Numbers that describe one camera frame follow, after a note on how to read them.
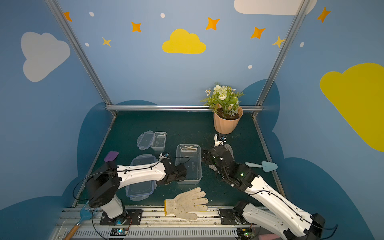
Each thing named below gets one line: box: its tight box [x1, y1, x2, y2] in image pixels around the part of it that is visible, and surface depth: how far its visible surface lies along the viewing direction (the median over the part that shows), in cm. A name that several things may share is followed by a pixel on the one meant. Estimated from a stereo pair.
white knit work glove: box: [164, 187, 209, 220], surface depth 80 cm
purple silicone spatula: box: [104, 151, 119, 162], surface depth 98 cm
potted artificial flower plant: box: [200, 82, 245, 135], surface depth 98 cm
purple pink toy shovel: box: [258, 234, 280, 240], surface depth 69 cm
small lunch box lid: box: [136, 130, 154, 151], surface depth 106 cm
